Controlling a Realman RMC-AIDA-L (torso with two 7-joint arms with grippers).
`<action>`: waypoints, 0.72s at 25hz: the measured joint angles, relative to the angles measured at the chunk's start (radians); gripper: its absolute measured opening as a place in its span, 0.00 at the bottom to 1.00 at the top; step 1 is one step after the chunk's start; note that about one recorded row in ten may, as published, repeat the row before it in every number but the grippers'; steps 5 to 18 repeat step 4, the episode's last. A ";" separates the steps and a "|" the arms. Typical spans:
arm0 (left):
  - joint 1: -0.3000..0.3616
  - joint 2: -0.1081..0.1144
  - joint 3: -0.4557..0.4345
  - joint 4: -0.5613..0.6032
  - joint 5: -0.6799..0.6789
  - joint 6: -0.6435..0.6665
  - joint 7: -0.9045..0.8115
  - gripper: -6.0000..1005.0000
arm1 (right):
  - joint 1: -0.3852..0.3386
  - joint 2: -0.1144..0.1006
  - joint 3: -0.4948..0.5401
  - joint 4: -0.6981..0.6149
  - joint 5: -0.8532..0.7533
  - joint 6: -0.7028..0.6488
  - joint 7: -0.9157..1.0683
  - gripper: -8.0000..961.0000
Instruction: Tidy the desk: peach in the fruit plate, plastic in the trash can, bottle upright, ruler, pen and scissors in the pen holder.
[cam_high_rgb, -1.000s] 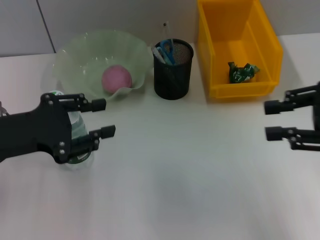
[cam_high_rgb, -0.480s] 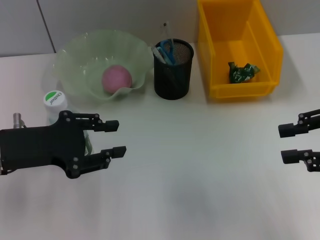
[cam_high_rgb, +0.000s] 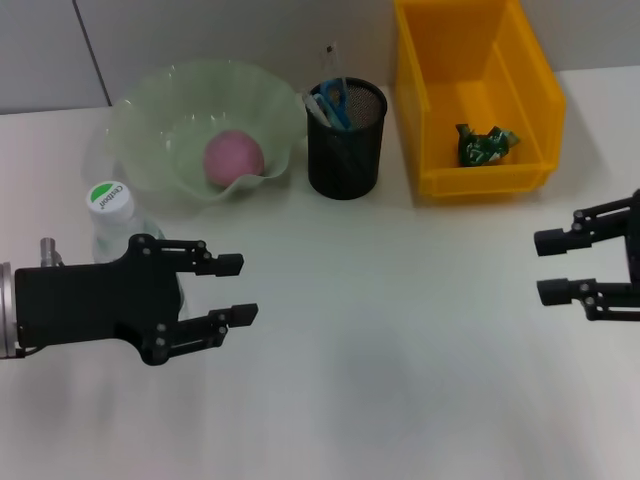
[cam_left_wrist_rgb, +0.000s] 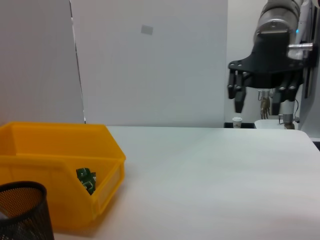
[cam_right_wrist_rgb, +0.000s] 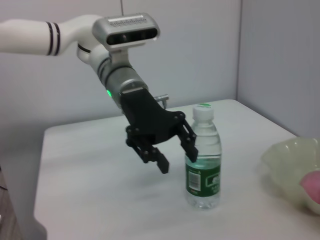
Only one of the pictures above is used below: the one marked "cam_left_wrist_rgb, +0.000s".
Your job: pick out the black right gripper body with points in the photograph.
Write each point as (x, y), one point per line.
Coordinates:
(270, 67)

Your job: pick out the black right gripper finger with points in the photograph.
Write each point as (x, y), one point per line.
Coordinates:
(238, 95)
(287, 92)

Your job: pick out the green plastic wrapper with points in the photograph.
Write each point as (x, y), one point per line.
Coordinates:
(86, 178)

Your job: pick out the black mesh pen holder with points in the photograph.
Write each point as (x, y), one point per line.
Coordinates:
(25, 215)

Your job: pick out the bronze hand model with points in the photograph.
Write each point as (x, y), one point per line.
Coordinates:
(265, 106)

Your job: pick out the white paper cup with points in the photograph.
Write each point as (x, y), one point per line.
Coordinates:
(237, 123)

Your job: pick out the black shallow tray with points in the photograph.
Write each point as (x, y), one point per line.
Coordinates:
(247, 125)

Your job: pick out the white plastic tub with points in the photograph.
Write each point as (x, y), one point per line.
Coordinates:
(268, 124)

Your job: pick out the yellow plastic bin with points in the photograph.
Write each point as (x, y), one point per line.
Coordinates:
(50, 150)

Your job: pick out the black vertical rail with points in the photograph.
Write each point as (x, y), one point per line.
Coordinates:
(312, 75)

